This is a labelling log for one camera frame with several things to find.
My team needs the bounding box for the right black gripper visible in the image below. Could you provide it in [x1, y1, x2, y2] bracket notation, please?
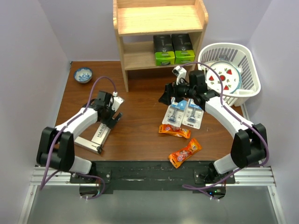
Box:
[158, 77, 196, 106]

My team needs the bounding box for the white Harry's razor box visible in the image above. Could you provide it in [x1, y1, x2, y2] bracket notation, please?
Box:
[91, 123, 111, 146]

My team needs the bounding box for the black green razor box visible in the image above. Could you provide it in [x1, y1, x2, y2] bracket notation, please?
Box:
[171, 33, 195, 64]
[153, 35, 175, 66]

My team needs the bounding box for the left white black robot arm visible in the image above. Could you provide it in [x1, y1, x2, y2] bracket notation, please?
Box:
[36, 91, 124, 183]

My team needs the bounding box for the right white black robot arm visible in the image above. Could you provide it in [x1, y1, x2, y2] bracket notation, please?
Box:
[158, 66, 269, 183]

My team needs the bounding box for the wooden two-tier shelf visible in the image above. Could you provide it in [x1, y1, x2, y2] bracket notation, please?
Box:
[113, 0, 209, 90]

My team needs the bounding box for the left blue razor blister pack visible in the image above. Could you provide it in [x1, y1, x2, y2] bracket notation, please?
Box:
[162, 98, 187, 127]

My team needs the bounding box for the blue razor blister pack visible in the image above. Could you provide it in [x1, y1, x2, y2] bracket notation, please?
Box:
[182, 99, 204, 129]
[162, 98, 187, 127]

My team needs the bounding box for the right blue razor blister pack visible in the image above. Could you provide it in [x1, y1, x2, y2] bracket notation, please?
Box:
[182, 99, 204, 129]

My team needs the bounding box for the upper orange razor bag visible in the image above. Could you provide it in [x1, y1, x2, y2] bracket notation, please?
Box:
[158, 124, 191, 139]

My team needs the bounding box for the orange razor bag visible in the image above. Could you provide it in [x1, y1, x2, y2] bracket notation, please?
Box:
[168, 138, 202, 168]
[158, 124, 191, 139]

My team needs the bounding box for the silver Harry's razor box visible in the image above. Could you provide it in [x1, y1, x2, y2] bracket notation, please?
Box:
[74, 137, 103, 155]

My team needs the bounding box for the blue white ceramic bowl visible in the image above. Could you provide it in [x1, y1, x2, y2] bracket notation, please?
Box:
[73, 67, 93, 84]

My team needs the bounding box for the lower orange razor bag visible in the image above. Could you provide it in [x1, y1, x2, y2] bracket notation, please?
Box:
[168, 138, 202, 168]

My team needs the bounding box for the white watermelon pattern plate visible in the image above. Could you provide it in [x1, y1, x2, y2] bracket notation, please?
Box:
[206, 61, 241, 94]

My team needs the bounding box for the white plastic laundry basket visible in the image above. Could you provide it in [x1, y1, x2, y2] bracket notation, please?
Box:
[198, 42, 261, 106]

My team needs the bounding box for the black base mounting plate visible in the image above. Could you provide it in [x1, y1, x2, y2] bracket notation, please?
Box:
[69, 161, 237, 197]

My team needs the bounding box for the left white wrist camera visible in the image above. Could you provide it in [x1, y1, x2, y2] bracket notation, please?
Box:
[112, 91, 124, 112]

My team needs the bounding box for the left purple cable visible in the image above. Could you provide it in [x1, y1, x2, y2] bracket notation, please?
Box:
[39, 76, 117, 200]

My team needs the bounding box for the purple cable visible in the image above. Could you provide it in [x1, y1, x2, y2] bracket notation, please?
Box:
[39, 76, 117, 200]
[182, 61, 271, 196]

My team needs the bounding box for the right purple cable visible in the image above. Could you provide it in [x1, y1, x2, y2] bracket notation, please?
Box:
[182, 61, 271, 196]

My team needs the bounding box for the aluminium rail frame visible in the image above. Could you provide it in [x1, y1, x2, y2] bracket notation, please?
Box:
[17, 105, 287, 224]

